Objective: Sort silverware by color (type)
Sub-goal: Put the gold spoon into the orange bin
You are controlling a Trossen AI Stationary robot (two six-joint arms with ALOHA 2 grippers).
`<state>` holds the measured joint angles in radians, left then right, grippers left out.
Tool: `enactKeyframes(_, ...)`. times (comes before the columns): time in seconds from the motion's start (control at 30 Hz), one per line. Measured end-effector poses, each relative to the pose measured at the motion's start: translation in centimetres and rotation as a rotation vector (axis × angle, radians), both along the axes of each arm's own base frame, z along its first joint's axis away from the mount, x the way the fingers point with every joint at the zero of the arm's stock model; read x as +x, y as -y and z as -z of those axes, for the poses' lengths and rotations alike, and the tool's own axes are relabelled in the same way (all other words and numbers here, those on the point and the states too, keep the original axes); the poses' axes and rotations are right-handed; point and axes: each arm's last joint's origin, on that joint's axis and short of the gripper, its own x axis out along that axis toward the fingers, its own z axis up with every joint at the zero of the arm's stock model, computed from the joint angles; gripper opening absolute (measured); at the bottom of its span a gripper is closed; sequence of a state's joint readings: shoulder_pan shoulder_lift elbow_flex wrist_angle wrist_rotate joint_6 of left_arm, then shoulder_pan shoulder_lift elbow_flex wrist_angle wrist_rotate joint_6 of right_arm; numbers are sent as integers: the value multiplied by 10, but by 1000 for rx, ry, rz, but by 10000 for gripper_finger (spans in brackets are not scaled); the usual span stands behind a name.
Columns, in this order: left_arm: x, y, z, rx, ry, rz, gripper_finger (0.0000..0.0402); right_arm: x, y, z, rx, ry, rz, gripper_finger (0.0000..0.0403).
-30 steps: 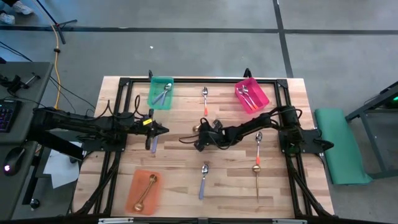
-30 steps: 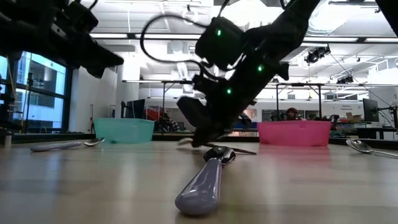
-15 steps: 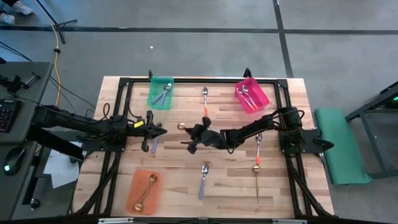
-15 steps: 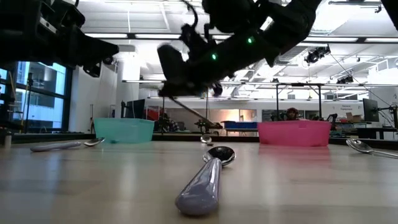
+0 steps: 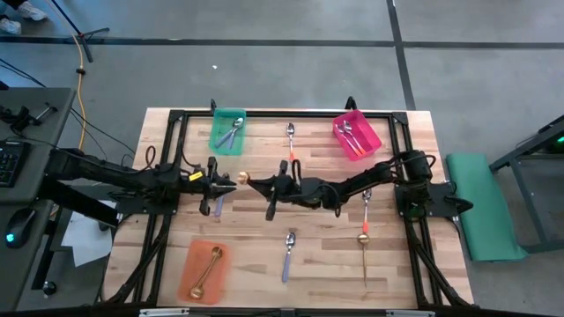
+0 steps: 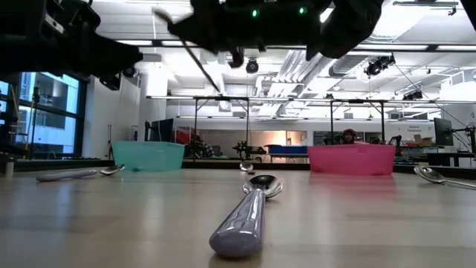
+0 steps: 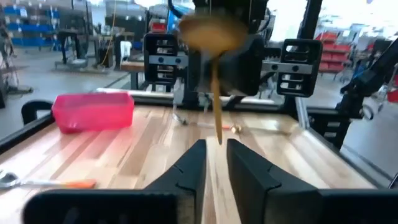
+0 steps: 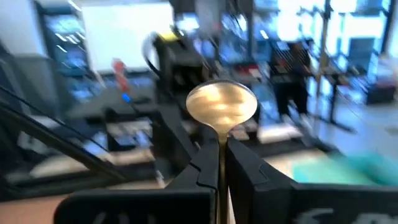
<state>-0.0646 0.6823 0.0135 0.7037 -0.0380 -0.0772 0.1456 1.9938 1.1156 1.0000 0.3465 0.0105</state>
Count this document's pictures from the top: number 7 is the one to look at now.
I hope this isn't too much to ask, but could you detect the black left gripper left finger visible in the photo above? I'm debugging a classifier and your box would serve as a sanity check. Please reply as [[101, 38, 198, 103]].
[[23, 139, 208, 224]]

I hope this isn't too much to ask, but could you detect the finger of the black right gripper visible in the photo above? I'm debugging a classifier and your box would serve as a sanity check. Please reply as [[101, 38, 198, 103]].
[[143, 32, 180, 85], [275, 38, 323, 98]]

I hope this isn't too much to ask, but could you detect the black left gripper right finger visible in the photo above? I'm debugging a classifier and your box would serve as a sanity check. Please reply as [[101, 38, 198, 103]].
[[226, 139, 398, 224]]

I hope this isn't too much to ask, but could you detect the gold spoon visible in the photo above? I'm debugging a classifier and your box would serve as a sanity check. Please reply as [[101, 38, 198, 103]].
[[178, 14, 249, 146], [230, 123, 292, 136]]

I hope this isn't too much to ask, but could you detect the pink plastic bin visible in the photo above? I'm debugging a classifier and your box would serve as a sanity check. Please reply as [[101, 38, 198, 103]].
[[51, 92, 135, 134]]

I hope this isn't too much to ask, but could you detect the red storage bin shelf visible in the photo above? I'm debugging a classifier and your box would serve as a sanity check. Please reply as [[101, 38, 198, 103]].
[[315, 30, 353, 73], [149, 19, 169, 34]]

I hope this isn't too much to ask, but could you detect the blue lit monitor screen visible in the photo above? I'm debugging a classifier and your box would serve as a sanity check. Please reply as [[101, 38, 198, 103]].
[[167, 4, 188, 32]]

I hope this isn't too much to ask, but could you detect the white box device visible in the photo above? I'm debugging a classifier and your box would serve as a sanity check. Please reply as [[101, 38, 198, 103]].
[[119, 40, 133, 60]]

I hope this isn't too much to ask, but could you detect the wooden-top black workbench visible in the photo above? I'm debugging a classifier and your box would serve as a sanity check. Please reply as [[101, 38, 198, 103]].
[[120, 60, 147, 91]]

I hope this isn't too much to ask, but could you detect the blue storage bin shelf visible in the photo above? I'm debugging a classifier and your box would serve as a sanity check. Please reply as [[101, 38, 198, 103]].
[[2, 4, 60, 48]]

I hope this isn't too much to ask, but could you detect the black curved clamp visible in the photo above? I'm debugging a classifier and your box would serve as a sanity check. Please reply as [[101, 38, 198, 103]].
[[21, 99, 54, 126]]

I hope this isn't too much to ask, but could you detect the black aluminium table frame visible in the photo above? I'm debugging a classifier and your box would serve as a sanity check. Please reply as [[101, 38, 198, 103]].
[[0, 37, 398, 190]]

